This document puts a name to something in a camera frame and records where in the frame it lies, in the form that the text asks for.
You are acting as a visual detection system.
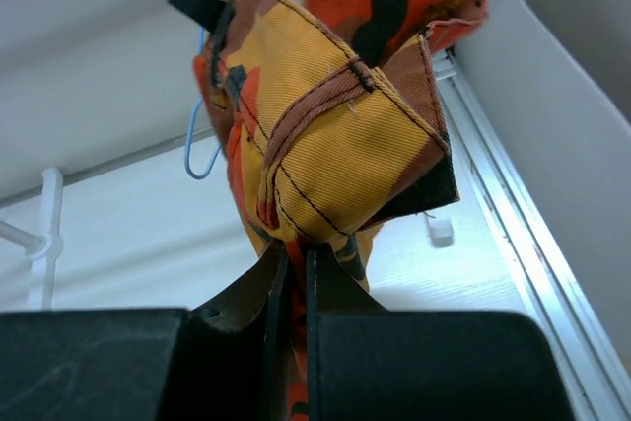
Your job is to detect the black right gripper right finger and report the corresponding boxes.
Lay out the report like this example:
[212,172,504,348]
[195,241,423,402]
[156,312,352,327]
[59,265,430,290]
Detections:
[307,248,575,420]

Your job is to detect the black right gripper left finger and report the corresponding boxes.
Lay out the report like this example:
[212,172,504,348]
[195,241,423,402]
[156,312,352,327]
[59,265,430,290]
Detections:
[1,244,285,420]

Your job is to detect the white foam board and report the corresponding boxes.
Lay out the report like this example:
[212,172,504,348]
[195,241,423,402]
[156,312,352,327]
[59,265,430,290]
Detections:
[453,0,631,274]

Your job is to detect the white clothes rack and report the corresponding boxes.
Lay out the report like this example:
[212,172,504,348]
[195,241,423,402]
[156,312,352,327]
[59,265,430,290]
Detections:
[1,167,64,311]

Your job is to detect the blue wire hanger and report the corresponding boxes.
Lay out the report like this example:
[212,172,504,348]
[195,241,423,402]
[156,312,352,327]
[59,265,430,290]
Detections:
[182,0,302,180]

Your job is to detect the orange camouflage trousers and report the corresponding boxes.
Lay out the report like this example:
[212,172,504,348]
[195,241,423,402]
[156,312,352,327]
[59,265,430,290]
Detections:
[168,0,487,420]

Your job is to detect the aluminium side rail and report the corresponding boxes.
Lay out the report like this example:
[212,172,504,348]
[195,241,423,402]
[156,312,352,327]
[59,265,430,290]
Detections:
[434,52,630,420]

